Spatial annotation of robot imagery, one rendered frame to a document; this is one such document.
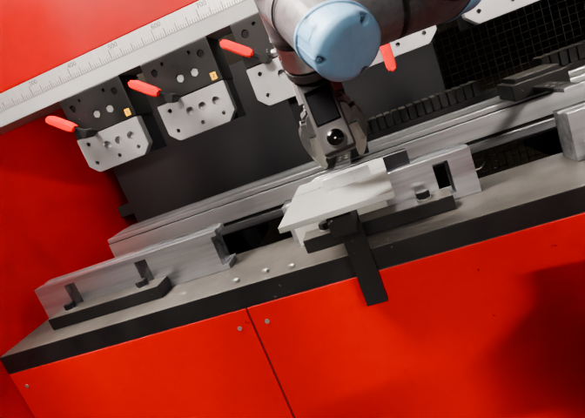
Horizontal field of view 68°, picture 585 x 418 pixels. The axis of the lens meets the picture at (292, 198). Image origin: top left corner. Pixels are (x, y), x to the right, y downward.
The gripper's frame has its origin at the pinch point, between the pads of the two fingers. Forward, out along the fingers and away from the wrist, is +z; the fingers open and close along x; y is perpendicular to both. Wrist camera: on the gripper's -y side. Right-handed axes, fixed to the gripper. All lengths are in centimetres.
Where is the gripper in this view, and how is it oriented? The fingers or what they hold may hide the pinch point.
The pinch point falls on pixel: (343, 159)
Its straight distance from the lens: 74.4
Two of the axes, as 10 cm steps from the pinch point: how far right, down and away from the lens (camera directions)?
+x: -9.3, 3.4, 1.3
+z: 3.1, 5.5, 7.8
